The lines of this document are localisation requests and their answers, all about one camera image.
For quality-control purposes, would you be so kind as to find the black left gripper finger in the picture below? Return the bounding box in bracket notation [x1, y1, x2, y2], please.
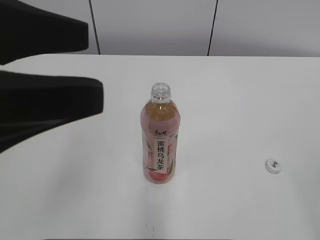
[0, 0, 89, 65]
[0, 71, 104, 152]

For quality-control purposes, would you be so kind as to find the pink peach tea bottle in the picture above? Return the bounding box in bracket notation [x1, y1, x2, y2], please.
[140, 82, 181, 184]

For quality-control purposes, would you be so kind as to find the white bottle cap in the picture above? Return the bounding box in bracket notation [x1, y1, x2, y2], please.
[264, 158, 282, 175]

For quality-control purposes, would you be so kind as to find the left black wall cable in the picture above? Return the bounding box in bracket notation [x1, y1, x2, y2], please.
[88, 0, 102, 55]

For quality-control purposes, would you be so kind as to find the black wall cable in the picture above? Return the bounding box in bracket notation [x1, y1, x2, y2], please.
[88, 0, 102, 55]
[206, 0, 220, 57]

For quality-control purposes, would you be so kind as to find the right black wall cable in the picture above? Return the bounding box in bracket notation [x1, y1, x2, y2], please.
[206, 0, 220, 57]

